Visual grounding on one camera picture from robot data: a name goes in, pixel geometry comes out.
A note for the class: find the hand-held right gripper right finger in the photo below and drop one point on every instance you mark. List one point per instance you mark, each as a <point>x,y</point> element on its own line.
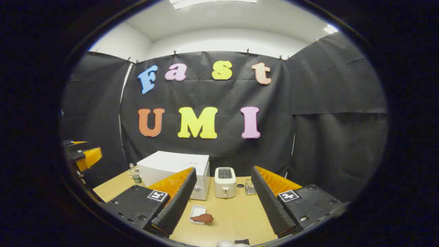
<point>271,206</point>

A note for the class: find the black backdrop cloth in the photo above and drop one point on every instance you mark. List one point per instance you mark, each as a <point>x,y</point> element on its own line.
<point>308,137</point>

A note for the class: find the brown meat piece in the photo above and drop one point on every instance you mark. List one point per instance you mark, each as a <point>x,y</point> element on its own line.
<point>203,218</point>

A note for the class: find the glass bottle with green label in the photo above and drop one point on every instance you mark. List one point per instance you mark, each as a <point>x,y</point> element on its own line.
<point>137,178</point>

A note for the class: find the white microwave oven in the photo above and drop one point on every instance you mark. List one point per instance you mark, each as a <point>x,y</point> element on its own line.
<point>171,164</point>

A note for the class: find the small ceiling light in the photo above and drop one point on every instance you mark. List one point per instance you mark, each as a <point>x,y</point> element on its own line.
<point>330,29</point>

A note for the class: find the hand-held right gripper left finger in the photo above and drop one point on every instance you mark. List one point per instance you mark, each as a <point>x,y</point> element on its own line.
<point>178,202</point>

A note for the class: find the black table edge clip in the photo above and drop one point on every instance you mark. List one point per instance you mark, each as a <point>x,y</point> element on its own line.
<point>242,242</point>

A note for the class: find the white toaster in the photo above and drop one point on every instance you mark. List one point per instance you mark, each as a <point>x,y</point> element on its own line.
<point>225,185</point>

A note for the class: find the metal mesh utensil holder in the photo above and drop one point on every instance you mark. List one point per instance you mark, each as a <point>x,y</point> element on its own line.
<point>250,188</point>

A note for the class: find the long ceiling light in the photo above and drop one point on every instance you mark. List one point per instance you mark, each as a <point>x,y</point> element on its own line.
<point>212,2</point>

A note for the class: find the white rectangular tray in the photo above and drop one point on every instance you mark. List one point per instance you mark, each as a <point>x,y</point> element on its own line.
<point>198,209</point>

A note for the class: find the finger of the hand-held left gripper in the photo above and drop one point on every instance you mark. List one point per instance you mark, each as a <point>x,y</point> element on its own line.
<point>90,157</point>
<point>73,144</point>

